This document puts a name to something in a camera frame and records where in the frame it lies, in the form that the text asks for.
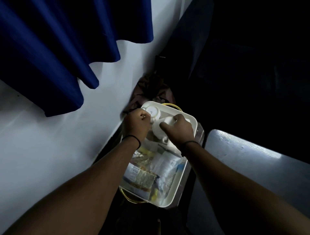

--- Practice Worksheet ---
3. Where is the person's left hand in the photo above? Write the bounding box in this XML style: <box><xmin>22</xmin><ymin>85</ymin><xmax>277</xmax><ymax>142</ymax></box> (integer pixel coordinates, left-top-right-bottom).
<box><xmin>122</xmin><ymin>108</ymin><xmax>152</xmax><ymax>144</ymax></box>

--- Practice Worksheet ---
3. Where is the person's right hand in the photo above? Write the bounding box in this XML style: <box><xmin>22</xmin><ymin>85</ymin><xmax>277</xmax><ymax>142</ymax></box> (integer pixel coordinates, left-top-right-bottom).
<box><xmin>159</xmin><ymin>114</ymin><xmax>196</xmax><ymax>151</ymax></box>

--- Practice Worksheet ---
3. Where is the plain white cup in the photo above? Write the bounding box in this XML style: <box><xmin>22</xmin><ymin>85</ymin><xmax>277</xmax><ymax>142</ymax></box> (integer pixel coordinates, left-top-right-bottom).
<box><xmin>164</xmin><ymin>116</ymin><xmax>192</xmax><ymax>129</ymax></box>

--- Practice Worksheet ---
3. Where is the white cup with small print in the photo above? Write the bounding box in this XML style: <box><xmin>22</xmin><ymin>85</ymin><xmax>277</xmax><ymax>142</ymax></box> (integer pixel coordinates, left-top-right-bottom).
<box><xmin>144</xmin><ymin>106</ymin><xmax>162</xmax><ymax>124</ymax></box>

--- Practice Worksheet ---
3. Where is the person's right forearm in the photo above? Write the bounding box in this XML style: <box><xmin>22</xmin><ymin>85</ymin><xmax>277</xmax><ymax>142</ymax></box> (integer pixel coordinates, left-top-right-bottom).
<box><xmin>181</xmin><ymin>142</ymin><xmax>310</xmax><ymax>235</ymax></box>

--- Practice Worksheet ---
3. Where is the person's left forearm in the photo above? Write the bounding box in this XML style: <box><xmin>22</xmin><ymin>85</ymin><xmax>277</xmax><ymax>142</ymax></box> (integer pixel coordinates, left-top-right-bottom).
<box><xmin>2</xmin><ymin>137</ymin><xmax>146</xmax><ymax>235</ymax></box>

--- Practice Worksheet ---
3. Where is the black left wrist band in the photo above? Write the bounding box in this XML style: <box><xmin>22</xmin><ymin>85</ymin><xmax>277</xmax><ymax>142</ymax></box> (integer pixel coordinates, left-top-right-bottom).
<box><xmin>122</xmin><ymin>135</ymin><xmax>141</xmax><ymax>150</ymax></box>

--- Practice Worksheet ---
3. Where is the black wrist band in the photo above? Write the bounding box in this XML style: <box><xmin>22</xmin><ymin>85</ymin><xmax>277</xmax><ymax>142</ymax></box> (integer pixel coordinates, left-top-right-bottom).
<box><xmin>180</xmin><ymin>141</ymin><xmax>202</xmax><ymax>157</ymax></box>
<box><xmin>122</xmin><ymin>135</ymin><xmax>141</xmax><ymax>150</ymax></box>

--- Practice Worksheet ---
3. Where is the brown crumpled bag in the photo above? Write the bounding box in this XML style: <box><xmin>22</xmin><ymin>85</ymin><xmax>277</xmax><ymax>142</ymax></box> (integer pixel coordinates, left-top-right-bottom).
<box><xmin>122</xmin><ymin>73</ymin><xmax>176</xmax><ymax>115</ymax></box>

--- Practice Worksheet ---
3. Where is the black right wrist band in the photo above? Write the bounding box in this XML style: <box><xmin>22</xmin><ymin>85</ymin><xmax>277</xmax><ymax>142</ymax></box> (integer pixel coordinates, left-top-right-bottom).
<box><xmin>180</xmin><ymin>141</ymin><xmax>202</xmax><ymax>157</ymax></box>

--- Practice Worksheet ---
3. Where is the clear plastic wrapped packet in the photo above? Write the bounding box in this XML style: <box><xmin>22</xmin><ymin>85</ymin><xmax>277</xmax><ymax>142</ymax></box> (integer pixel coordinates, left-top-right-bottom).
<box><xmin>133</xmin><ymin>143</ymin><xmax>160</xmax><ymax>167</ymax></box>

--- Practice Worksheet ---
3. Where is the white sachet packet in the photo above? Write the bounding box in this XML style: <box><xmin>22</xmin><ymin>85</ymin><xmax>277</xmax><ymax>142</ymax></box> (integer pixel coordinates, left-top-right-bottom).
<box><xmin>153</xmin><ymin>151</ymin><xmax>182</xmax><ymax>177</ymax></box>

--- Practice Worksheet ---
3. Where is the yellow printed snack packet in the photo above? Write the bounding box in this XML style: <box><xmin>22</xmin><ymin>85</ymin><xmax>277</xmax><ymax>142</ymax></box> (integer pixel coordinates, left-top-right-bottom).
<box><xmin>122</xmin><ymin>163</ymin><xmax>158</xmax><ymax>193</ymax></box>

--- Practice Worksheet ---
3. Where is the pale grey seat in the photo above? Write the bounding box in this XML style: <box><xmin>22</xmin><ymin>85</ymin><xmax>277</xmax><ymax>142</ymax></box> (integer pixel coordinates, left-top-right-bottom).
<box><xmin>187</xmin><ymin>129</ymin><xmax>310</xmax><ymax>235</ymax></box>

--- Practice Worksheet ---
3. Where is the blue curtain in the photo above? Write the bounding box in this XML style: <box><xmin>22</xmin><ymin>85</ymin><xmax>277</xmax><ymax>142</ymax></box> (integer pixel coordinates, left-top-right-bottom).
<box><xmin>0</xmin><ymin>0</ymin><xmax>154</xmax><ymax>117</ymax></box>

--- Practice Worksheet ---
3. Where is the white cup with handle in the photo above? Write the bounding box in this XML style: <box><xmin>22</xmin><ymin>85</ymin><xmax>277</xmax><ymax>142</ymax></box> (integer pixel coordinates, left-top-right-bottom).
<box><xmin>152</xmin><ymin>121</ymin><xmax>175</xmax><ymax>148</ymax></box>

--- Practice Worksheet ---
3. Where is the white tray with gold handles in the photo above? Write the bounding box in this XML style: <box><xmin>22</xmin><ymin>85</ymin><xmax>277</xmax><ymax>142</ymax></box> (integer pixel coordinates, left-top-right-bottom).
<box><xmin>118</xmin><ymin>101</ymin><xmax>198</xmax><ymax>208</ymax></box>

